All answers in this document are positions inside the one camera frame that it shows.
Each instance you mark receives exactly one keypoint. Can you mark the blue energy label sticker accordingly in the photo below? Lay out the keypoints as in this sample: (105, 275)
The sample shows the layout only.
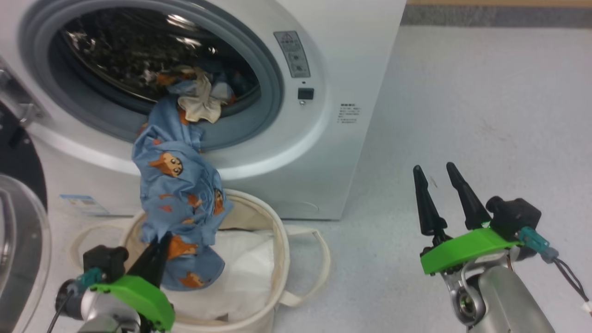
(83, 204)

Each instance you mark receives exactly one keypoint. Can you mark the grey warning label sticker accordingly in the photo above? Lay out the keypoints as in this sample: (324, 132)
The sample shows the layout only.
(292, 53)

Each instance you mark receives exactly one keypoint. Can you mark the steel washing machine drum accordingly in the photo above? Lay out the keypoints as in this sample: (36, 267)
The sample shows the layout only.
(115, 55)

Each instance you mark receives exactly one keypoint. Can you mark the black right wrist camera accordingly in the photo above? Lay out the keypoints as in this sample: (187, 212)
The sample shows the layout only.
(515, 215)

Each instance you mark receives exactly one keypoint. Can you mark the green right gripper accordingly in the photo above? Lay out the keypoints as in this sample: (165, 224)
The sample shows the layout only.
(462, 249)

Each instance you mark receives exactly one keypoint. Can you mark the washing machine door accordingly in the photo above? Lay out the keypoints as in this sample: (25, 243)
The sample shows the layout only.
(23, 162)

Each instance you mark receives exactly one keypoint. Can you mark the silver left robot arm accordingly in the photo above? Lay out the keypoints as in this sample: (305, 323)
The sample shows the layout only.
(106, 314)

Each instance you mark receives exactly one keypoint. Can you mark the blue patterned garment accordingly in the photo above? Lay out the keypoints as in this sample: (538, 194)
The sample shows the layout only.
(175, 185)

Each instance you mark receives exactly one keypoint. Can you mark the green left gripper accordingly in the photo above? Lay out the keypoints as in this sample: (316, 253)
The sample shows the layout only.
(148, 298)

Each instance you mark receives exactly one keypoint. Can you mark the cream canvas laundry basket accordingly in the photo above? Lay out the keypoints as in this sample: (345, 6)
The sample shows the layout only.
(252, 215)

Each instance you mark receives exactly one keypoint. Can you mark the white folded cloth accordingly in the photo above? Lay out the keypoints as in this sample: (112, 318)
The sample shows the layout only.
(245, 273)

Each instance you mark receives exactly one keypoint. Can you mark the small printed text label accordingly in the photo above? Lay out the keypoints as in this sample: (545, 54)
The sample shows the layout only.
(349, 114)

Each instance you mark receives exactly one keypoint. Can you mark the white front-load washing machine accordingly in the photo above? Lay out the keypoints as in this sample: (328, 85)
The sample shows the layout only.
(351, 60)

